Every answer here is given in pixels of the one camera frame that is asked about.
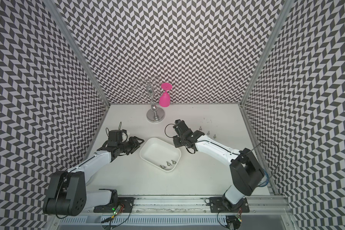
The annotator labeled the pink plastic wine glass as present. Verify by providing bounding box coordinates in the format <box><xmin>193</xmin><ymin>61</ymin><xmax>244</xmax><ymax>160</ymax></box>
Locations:
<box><xmin>159</xmin><ymin>82</ymin><xmax>172</xmax><ymax>107</ymax></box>

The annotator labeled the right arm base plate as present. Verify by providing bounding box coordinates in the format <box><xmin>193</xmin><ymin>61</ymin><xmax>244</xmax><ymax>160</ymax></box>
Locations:
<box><xmin>207</xmin><ymin>196</ymin><xmax>250</xmax><ymax>213</ymax></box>

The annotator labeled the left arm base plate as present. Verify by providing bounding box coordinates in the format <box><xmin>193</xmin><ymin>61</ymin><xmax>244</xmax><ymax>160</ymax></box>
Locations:
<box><xmin>94</xmin><ymin>196</ymin><xmax>135</xmax><ymax>213</ymax></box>

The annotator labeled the blue patterned bowl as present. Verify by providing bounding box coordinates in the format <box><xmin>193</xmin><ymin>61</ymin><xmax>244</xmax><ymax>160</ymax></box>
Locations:
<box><xmin>258</xmin><ymin>170</ymin><xmax>270</xmax><ymax>187</ymax></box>

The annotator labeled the chrome glass holder stand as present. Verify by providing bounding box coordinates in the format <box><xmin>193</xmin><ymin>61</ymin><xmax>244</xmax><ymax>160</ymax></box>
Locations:
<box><xmin>132</xmin><ymin>78</ymin><xmax>165</xmax><ymax>124</ymax></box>

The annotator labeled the white rectangular storage tray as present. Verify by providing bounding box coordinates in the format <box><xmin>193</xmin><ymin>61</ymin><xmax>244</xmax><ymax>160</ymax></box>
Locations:
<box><xmin>140</xmin><ymin>138</ymin><xmax>182</xmax><ymax>172</ymax></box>

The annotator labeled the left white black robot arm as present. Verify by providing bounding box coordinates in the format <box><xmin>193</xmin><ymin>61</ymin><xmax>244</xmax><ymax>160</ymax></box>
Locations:
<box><xmin>42</xmin><ymin>129</ymin><xmax>144</xmax><ymax>219</ymax></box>

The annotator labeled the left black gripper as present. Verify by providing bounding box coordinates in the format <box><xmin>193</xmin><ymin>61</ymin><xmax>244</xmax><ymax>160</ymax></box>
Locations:
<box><xmin>118</xmin><ymin>136</ymin><xmax>145</xmax><ymax>155</ymax></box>

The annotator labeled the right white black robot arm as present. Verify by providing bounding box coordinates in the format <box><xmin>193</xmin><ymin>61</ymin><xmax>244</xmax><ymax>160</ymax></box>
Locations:
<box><xmin>173</xmin><ymin>120</ymin><xmax>265</xmax><ymax>205</ymax></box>

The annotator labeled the aluminium front rail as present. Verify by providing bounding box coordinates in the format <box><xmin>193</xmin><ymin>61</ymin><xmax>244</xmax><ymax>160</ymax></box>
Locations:
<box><xmin>50</xmin><ymin>195</ymin><xmax>294</xmax><ymax>216</ymax></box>

